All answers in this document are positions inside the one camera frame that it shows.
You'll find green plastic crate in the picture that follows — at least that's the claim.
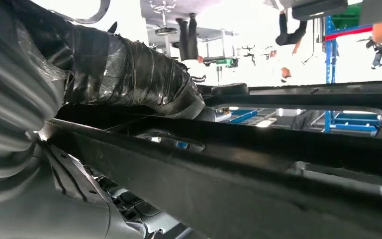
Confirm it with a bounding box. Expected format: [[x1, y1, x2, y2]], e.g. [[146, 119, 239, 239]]
[[330, 2, 364, 30]]

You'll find chrome swivel stool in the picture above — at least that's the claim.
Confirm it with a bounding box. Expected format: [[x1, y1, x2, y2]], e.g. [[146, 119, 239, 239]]
[[149, 0, 179, 36]]

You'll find blue metal cart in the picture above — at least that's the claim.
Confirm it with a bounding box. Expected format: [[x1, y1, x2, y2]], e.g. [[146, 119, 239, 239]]
[[323, 15, 382, 134]]

